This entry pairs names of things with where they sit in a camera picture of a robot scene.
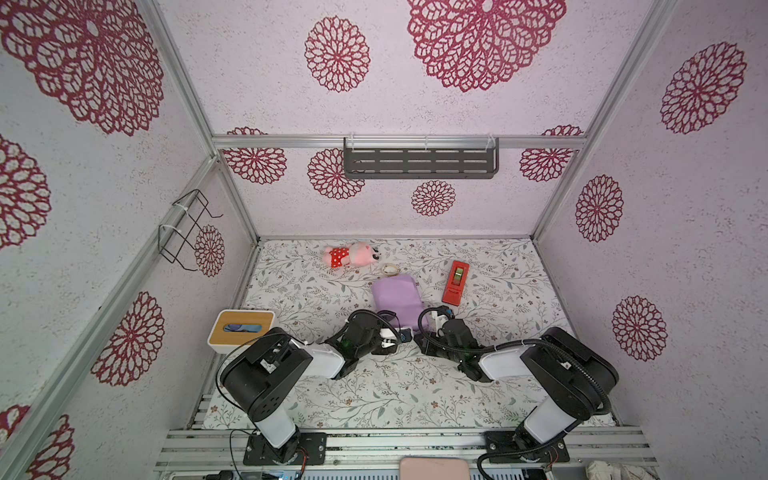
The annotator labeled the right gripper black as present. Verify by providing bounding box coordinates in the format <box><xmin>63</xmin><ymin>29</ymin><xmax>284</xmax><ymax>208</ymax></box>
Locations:
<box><xmin>412</xmin><ymin>330</ymin><xmax>463</xmax><ymax>367</ymax></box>

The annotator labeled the pink wrapping paper sheet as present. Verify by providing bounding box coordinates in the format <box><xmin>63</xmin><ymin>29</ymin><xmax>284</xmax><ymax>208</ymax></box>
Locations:
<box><xmin>371</xmin><ymin>275</ymin><xmax>426</xmax><ymax>334</ymax></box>

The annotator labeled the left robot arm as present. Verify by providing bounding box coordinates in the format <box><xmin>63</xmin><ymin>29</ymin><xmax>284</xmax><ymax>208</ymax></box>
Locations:
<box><xmin>218</xmin><ymin>309</ymin><xmax>413</xmax><ymax>463</ymax></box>

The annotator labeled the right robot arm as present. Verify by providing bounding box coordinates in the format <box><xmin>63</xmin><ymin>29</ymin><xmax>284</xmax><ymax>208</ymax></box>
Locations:
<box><xmin>414</xmin><ymin>308</ymin><xmax>619</xmax><ymax>479</ymax></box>

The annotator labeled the white tissue box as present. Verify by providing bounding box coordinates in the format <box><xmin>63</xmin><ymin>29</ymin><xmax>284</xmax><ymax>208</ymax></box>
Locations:
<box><xmin>207</xmin><ymin>309</ymin><xmax>276</xmax><ymax>354</ymax></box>

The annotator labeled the red tape dispenser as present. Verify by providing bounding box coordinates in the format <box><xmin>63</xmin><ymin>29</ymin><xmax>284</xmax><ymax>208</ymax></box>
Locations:
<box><xmin>442</xmin><ymin>261</ymin><xmax>470</xmax><ymax>306</ymax></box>

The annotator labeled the clear tape roll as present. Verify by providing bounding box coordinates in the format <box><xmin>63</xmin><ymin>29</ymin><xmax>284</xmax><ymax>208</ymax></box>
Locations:
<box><xmin>381</xmin><ymin>263</ymin><xmax>401</xmax><ymax>277</ymax></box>

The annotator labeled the pink plush toy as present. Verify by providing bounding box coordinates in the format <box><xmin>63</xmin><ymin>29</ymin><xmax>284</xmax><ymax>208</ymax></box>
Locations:
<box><xmin>322</xmin><ymin>242</ymin><xmax>380</xmax><ymax>269</ymax></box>

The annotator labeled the white cloth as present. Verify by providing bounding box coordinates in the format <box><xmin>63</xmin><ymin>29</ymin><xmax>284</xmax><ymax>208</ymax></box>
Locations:
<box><xmin>586</xmin><ymin>461</ymin><xmax>657</xmax><ymax>480</ymax></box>

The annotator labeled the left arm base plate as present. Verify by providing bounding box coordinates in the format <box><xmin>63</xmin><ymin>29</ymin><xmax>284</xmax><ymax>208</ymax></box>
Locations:
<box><xmin>243</xmin><ymin>430</ymin><xmax>328</xmax><ymax>466</ymax></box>

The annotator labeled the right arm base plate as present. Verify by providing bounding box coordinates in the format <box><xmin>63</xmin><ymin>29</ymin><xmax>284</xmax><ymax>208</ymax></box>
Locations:
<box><xmin>483</xmin><ymin>431</ymin><xmax>570</xmax><ymax>465</ymax></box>

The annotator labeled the grey wall shelf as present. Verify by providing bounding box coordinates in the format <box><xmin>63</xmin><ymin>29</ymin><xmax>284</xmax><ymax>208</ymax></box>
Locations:
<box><xmin>342</xmin><ymin>137</ymin><xmax>499</xmax><ymax>180</ymax></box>

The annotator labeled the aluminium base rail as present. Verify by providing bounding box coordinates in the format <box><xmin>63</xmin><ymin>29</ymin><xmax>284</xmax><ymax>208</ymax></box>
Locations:
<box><xmin>153</xmin><ymin>426</ymin><xmax>658</xmax><ymax>472</ymax></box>

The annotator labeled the black wire wall rack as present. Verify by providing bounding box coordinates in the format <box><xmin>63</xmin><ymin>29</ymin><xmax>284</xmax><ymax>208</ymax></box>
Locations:
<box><xmin>156</xmin><ymin>189</ymin><xmax>223</xmax><ymax>272</ymax></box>

